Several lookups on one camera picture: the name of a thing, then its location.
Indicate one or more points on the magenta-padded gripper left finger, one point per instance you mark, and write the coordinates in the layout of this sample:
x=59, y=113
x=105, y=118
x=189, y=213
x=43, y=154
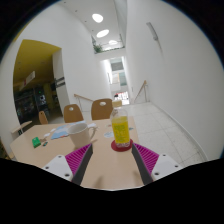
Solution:
x=59, y=165

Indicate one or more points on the small green box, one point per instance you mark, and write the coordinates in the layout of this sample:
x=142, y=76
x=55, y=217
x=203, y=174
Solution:
x=36, y=142

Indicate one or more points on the white paper cup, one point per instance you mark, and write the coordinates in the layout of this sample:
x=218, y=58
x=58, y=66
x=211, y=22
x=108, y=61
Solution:
x=79, y=136

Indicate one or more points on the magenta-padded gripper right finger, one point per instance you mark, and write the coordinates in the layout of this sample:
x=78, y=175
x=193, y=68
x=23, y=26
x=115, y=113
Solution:
x=164, y=165

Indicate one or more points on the flat round red coaster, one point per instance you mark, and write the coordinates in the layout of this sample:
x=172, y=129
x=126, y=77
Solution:
x=115, y=147

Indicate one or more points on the wooden chair with oval hole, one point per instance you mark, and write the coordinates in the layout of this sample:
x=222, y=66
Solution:
x=73, y=115
x=101, y=111
x=43, y=118

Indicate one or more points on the wooden stair handrail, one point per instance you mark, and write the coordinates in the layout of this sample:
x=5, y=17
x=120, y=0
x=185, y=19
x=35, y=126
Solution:
x=140, y=90
x=83, y=98

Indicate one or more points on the hanging white and red sign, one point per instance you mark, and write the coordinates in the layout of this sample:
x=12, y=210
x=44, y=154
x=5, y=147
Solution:
x=28, y=78

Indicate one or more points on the round ceiling lights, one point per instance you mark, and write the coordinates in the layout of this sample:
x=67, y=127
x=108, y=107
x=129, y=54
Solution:
x=102, y=33

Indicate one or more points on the shop shelf unit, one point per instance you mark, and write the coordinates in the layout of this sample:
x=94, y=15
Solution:
x=30, y=105

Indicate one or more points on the dark wall sign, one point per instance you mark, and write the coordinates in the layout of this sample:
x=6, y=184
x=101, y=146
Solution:
x=60, y=82

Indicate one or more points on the light wooden side table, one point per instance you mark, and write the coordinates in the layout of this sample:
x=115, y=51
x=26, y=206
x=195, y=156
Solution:
x=20, y=126

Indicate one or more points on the colourful printed placemat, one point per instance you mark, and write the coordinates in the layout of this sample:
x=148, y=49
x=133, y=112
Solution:
x=60, y=132

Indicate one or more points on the green balcony plant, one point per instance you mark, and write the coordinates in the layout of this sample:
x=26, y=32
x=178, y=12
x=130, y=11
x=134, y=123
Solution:
x=97, y=49

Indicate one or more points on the yellow drink bottle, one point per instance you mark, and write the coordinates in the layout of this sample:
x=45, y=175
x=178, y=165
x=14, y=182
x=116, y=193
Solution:
x=120, y=131

